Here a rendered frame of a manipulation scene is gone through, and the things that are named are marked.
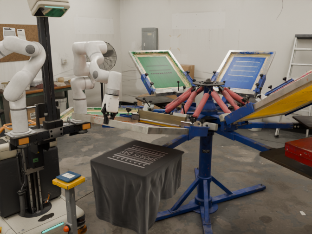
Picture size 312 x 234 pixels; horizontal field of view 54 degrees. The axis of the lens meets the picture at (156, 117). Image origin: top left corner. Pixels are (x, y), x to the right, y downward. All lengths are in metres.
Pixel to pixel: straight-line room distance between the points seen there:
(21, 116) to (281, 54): 4.91
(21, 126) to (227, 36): 4.95
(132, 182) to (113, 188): 0.17
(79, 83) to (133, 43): 5.36
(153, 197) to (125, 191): 0.18
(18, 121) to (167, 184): 1.03
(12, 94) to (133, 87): 5.83
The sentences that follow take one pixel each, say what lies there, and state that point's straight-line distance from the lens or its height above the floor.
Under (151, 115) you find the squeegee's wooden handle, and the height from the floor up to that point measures 1.16.
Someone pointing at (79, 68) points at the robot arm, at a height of 1.52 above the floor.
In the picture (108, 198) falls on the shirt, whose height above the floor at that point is 0.71.
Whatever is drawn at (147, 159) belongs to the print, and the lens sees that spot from 2.04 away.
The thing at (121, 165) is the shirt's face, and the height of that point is 0.95.
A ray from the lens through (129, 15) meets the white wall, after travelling 7.58.
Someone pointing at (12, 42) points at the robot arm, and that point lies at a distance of 1.95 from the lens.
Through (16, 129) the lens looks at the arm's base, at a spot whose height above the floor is 1.17.
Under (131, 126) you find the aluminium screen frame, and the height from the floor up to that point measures 1.26.
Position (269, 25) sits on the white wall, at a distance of 6.13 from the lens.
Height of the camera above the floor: 1.73
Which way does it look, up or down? 15 degrees down
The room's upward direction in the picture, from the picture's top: straight up
